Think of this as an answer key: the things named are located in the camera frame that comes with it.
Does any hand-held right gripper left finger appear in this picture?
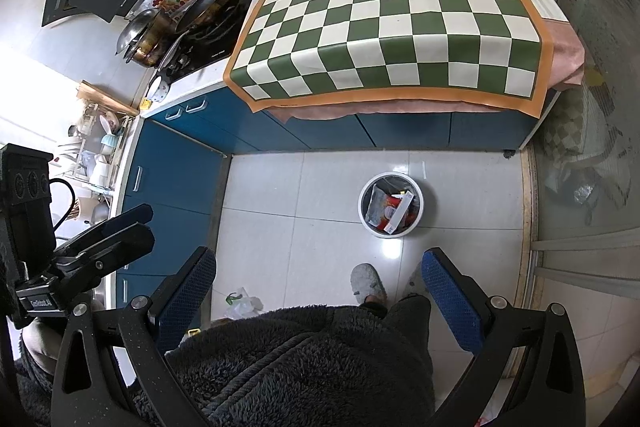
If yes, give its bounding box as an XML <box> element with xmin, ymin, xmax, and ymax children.
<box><xmin>51</xmin><ymin>246</ymin><xmax>218</xmax><ymax>427</ymax></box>

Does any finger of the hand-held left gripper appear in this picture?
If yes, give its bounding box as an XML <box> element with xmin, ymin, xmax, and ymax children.
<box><xmin>62</xmin><ymin>223</ymin><xmax>157</xmax><ymax>284</ymax></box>
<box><xmin>54</xmin><ymin>204</ymin><xmax>154</xmax><ymax>258</ymax></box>

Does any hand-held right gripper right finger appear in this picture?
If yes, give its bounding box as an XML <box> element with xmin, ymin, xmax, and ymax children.
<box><xmin>421</xmin><ymin>247</ymin><xmax>587</xmax><ymax>427</ymax></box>

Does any white round waste bin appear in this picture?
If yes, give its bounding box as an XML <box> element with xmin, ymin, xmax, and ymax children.
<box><xmin>358</xmin><ymin>173</ymin><xmax>426</xmax><ymax>239</ymax></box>

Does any long white box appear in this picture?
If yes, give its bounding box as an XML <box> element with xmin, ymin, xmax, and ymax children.
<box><xmin>387</xmin><ymin>190</ymin><xmax>415</xmax><ymax>233</ymax></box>

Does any red snack packet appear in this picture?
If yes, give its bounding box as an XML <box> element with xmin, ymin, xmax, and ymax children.
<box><xmin>372</xmin><ymin>192</ymin><xmax>419</xmax><ymax>234</ymax></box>

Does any person's left forearm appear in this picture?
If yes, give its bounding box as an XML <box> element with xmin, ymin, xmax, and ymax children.
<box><xmin>14</xmin><ymin>314</ymin><xmax>68</xmax><ymax>408</ymax></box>

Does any crumpled white plastic bag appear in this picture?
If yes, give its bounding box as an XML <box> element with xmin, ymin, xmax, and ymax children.
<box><xmin>222</xmin><ymin>287</ymin><xmax>265</xmax><ymax>321</ymax></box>

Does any metal dish rack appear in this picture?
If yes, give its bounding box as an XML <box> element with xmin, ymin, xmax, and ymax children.
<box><xmin>54</xmin><ymin>103</ymin><xmax>132</xmax><ymax>229</ymax></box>

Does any person's left leg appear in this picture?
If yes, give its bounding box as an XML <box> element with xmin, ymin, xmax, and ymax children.
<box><xmin>357</xmin><ymin>299</ymin><xmax>390</xmax><ymax>319</ymax></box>

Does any door threshold strip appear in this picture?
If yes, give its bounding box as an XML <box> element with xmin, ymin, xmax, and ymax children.
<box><xmin>516</xmin><ymin>147</ymin><xmax>540</xmax><ymax>313</ymax></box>

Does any wooden cutting board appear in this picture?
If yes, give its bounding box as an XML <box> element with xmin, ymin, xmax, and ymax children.
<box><xmin>75</xmin><ymin>80</ymin><xmax>141</xmax><ymax>118</ymax></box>

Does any clear plastic bin liner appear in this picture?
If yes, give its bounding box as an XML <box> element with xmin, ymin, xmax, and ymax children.
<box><xmin>362</xmin><ymin>179</ymin><xmax>422</xmax><ymax>234</ymax></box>

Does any person's dark fleece robe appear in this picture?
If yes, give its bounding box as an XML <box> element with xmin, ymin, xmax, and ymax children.
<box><xmin>131</xmin><ymin>304</ymin><xmax>437</xmax><ymax>427</ymax></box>

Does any glass sliding door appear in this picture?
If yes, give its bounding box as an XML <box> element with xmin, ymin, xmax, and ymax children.
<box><xmin>529</xmin><ymin>0</ymin><xmax>640</xmax><ymax>413</ymax></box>

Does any brown stained pot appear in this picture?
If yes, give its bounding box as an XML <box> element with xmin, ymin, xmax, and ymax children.
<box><xmin>126</xmin><ymin>11</ymin><xmax>177</xmax><ymax>68</ymax></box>

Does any steel wok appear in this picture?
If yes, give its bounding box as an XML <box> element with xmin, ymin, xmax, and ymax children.
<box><xmin>115</xmin><ymin>9</ymin><xmax>161</xmax><ymax>56</ymax></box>

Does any long blue kitchen cabinet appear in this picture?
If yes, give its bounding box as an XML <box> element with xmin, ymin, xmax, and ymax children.
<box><xmin>144</xmin><ymin>83</ymin><xmax>557</xmax><ymax>156</ymax></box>

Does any black gas stove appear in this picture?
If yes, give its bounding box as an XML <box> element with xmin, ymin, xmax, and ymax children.
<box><xmin>164</xmin><ymin>0</ymin><xmax>259</xmax><ymax>81</ymax></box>

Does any checkered floor mat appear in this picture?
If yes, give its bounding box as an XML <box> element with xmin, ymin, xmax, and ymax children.
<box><xmin>541</xmin><ymin>94</ymin><xmax>603</xmax><ymax>160</ymax></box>

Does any dark frying pan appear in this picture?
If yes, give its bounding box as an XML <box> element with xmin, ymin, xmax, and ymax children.
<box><xmin>159</xmin><ymin>0</ymin><xmax>236</xmax><ymax>68</ymax></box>

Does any green white checkered mat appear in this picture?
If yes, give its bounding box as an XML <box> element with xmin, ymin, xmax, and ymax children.
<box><xmin>223</xmin><ymin>0</ymin><xmax>554</xmax><ymax>120</ymax></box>

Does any black cable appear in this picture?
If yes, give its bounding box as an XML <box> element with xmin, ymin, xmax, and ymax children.
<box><xmin>49</xmin><ymin>177</ymin><xmax>77</xmax><ymax>231</ymax></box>

